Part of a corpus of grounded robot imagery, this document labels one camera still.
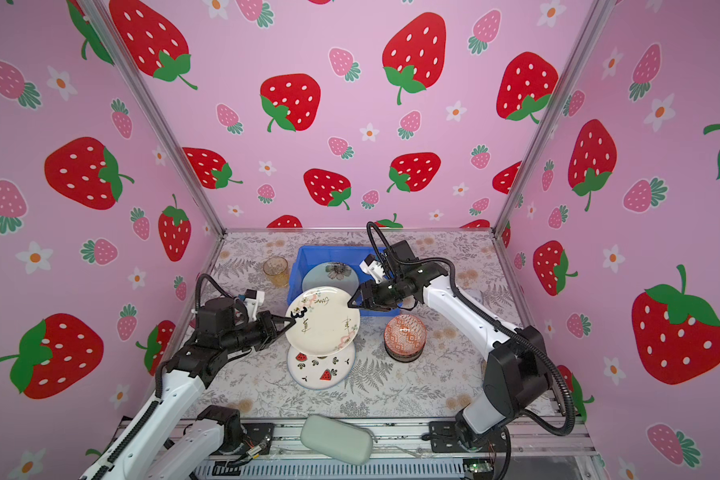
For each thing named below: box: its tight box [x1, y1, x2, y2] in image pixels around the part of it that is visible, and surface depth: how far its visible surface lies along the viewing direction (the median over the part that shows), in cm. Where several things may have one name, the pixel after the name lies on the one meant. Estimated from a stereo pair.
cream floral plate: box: [285, 286, 361, 356], surface depth 78 cm
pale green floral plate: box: [302, 262, 361, 295], surface depth 107 cm
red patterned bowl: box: [384, 314, 427, 355], surface depth 85 cm
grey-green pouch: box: [301, 415, 373, 465], surface depth 73 cm
